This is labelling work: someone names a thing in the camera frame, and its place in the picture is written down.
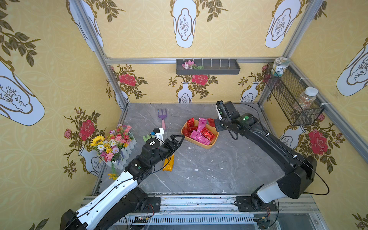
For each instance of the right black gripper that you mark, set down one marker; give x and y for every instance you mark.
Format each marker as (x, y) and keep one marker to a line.
(223, 114)

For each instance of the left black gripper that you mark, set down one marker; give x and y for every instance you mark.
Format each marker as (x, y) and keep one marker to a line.
(169, 145)

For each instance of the yellow tea bag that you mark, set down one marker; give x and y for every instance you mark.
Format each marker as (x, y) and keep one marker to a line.
(169, 163)

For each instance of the pink tea bag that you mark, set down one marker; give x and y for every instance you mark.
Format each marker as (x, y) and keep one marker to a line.
(201, 124)
(199, 138)

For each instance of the red tea bag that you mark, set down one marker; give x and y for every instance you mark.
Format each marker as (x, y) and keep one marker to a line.
(208, 134)
(190, 123)
(211, 122)
(186, 132)

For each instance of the orange plastic storage box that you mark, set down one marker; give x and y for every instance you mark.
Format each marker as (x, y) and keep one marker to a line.
(213, 130)

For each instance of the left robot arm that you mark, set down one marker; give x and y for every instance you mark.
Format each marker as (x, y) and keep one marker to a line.
(123, 196)

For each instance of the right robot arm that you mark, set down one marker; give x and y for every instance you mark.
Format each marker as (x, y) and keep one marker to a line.
(299, 171)

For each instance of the green toy rake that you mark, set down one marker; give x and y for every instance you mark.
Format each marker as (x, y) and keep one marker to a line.
(147, 137)

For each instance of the purple pink garden fork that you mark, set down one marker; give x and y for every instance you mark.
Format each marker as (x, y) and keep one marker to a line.
(162, 114)

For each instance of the artificial flower bouquet fence pot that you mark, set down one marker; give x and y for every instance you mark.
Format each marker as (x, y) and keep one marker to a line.
(115, 148)

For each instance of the small pink flowers on shelf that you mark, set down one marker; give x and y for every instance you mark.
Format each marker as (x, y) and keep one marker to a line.
(190, 65)

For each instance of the white lidded tin jar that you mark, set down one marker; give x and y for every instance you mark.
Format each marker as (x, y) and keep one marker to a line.
(279, 66)

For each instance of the clear jar white lid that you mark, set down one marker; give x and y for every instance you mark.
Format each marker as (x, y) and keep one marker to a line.
(306, 99)

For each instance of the small circuit board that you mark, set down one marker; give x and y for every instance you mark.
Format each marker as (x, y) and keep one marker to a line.
(141, 220)

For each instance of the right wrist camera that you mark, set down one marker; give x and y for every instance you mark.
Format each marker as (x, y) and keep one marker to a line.
(219, 111)

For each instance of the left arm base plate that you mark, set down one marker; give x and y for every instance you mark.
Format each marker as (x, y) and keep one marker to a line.
(153, 204)

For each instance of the grey wall shelf tray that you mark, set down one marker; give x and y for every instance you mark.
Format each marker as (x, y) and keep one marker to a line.
(212, 66)

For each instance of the black wire wall basket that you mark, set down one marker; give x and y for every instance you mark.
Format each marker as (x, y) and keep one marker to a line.
(286, 90)

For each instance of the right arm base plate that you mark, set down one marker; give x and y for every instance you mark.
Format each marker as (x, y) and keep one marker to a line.
(244, 203)

